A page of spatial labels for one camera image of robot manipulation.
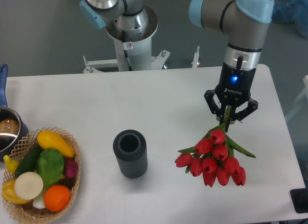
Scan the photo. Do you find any yellow bell pepper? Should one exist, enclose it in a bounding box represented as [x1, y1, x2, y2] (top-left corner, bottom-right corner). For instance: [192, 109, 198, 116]
[2, 180, 31, 204]

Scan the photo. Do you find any black device at edge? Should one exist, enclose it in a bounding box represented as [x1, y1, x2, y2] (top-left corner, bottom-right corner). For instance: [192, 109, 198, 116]
[290, 188, 308, 213]

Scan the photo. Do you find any white round onion slice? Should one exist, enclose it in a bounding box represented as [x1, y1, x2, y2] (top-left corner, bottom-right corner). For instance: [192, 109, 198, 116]
[14, 171, 43, 200]

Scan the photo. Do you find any purple red onion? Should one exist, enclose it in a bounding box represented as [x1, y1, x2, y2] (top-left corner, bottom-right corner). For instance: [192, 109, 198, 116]
[63, 158, 78, 178]

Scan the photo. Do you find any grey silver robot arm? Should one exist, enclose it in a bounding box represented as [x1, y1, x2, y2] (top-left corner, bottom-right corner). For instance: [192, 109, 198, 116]
[79, 0, 274, 125]

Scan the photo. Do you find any red tulip bouquet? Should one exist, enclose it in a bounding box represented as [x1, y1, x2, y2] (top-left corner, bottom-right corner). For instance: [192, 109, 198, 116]
[175, 107, 256, 187]

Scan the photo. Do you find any orange fruit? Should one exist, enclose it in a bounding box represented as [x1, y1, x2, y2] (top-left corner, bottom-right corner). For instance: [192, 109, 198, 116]
[44, 184, 70, 212]

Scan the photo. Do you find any dark green cucumber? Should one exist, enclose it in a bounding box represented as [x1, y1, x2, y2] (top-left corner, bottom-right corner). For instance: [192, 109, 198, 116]
[14, 142, 43, 178]

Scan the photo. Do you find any yellow squash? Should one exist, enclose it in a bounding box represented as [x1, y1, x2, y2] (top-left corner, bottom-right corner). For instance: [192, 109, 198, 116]
[37, 130, 75, 158]

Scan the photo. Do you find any woven wicker basket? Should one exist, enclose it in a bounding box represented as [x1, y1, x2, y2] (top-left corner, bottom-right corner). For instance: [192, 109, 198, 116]
[0, 127, 81, 224]

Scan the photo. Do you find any green lettuce leaf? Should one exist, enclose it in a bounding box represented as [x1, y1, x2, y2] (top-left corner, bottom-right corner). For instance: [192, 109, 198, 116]
[33, 148, 64, 209]

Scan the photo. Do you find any blue plastic bag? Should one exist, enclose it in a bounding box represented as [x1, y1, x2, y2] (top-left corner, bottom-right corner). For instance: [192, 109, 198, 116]
[272, 0, 308, 39]

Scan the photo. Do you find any blue handled saucepan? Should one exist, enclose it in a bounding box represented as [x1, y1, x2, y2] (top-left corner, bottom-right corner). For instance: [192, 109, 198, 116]
[0, 64, 28, 162]

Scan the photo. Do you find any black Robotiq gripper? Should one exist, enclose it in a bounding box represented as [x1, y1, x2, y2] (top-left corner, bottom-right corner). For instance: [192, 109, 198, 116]
[204, 63, 258, 124]

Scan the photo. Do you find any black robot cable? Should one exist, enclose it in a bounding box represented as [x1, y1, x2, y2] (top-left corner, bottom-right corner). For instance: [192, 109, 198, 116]
[121, 30, 133, 71]

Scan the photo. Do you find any dark grey ribbed vase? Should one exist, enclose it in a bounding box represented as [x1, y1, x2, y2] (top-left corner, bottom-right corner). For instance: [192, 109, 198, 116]
[113, 130, 148, 179]

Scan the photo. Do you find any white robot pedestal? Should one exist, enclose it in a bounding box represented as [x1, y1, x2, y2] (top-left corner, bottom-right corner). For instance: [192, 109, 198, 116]
[82, 9, 201, 74]

